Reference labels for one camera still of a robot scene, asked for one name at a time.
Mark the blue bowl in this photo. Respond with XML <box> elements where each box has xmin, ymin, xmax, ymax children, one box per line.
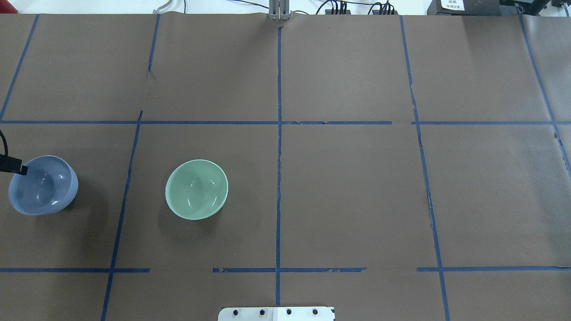
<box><xmin>8</xmin><ymin>155</ymin><xmax>79</xmax><ymax>216</ymax></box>

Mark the green bowl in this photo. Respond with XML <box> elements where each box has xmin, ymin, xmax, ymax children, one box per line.
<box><xmin>165</xmin><ymin>159</ymin><xmax>229</xmax><ymax>221</ymax></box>

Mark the aluminium frame post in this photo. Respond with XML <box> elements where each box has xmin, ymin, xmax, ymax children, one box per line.
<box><xmin>269</xmin><ymin>0</ymin><xmax>291</xmax><ymax>21</ymax></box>

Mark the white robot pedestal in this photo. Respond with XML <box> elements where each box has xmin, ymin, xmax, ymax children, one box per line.
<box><xmin>218</xmin><ymin>306</ymin><xmax>336</xmax><ymax>321</ymax></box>

